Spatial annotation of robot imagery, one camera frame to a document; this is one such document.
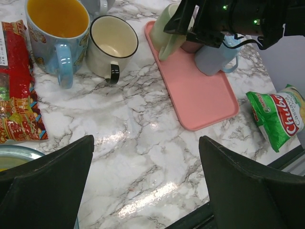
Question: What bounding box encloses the light green mug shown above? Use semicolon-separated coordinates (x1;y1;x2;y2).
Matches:
149;3;186;61

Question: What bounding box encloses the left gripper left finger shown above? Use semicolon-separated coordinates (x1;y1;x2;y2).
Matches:
0;135;94;229

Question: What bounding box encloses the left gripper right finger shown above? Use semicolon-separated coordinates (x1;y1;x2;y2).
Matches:
198;135;305;229

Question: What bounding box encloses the red candy bag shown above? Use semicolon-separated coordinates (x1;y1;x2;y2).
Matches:
0;20;48;143

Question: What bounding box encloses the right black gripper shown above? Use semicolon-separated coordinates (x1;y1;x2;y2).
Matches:
163;0;238;48

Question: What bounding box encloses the cream mug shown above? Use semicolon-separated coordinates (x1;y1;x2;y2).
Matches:
86;15;139;85

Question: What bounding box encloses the teal plastic fruit bowl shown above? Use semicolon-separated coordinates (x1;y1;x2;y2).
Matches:
0;145;44;171

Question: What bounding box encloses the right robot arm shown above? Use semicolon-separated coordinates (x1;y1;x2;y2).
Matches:
163;0;305;50

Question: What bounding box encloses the pink tray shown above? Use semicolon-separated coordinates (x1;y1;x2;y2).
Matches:
144;21;239;131

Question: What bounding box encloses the blue butterfly mug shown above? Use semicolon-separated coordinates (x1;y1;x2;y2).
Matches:
25;0;90;89

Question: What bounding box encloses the grey-blue mug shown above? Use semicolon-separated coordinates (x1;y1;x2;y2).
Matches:
80;0;115;16

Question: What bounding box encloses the green cassava chips bag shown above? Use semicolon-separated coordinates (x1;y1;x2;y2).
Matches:
246;84;305;153

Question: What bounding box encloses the light blue faceted mug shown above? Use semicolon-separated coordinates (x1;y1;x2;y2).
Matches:
194;36;241;76

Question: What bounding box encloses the purple mug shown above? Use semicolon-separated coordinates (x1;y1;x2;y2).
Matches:
181;41;203;53

